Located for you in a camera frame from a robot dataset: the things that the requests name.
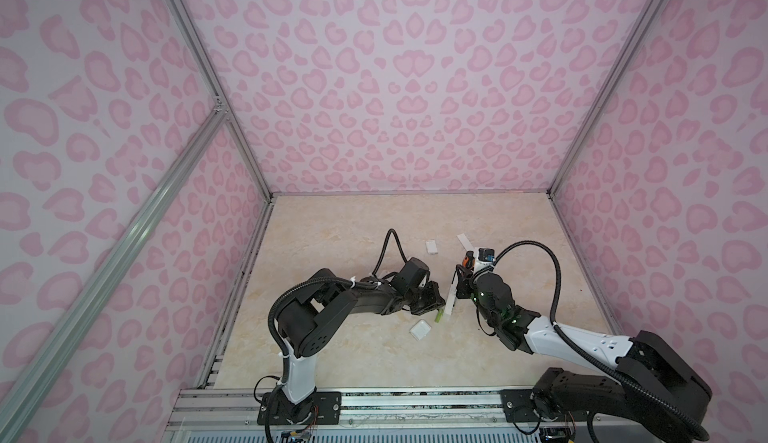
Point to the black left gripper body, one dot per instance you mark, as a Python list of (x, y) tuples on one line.
[(425, 299)]

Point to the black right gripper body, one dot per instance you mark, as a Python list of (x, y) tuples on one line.
[(468, 290)]

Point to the white battery cover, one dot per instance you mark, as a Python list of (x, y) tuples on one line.
[(431, 247), (420, 330)]

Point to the long white slim cover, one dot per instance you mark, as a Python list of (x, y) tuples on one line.
[(465, 242)]

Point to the slim white remote with display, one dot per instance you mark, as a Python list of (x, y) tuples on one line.
[(451, 299)]

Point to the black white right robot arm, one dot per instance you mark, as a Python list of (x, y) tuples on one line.
[(640, 378)]

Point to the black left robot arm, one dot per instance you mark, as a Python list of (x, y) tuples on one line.
[(304, 319)]

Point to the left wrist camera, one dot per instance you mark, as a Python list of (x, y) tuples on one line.
[(410, 277)]

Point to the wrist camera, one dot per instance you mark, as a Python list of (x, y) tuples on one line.
[(483, 258), (410, 277)]

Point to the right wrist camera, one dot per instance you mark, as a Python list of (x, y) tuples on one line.
[(483, 258)]

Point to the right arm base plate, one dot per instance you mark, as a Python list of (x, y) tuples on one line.
[(518, 408)]

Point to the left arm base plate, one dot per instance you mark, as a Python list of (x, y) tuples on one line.
[(321, 408)]

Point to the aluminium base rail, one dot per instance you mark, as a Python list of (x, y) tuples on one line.
[(427, 414)]

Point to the aluminium corner frame post right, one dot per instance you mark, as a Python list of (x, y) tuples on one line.
[(649, 14)]

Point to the aluminium corner frame post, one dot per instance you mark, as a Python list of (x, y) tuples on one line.
[(649, 14), (181, 14)]

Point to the aluminium diagonal frame bar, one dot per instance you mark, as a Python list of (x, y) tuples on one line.
[(40, 375)]

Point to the aluminium corner frame post left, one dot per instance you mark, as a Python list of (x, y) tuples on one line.
[(181, 14)]

